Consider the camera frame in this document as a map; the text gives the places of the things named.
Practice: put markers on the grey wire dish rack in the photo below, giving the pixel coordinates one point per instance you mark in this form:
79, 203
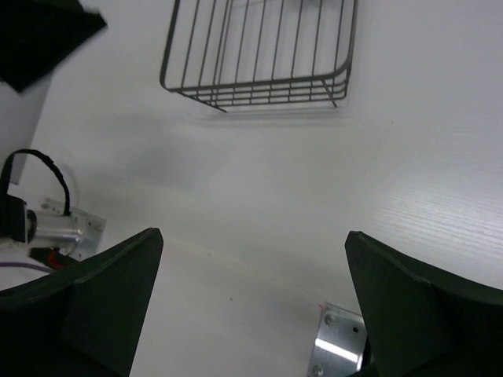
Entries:
243, 54

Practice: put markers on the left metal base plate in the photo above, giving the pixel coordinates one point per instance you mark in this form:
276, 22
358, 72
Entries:
60, 240

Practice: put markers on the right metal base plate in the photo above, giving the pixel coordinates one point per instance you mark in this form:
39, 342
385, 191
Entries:
339, 345

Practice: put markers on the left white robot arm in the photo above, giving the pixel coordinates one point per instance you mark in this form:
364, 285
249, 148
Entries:
36, 36

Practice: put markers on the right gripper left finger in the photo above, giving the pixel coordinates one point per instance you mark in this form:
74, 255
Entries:
84, 320

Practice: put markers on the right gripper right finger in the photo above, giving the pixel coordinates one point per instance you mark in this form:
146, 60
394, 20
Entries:
422, 320

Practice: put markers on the metal base plate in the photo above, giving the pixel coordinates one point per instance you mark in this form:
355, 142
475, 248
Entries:
60, 240
339, 345

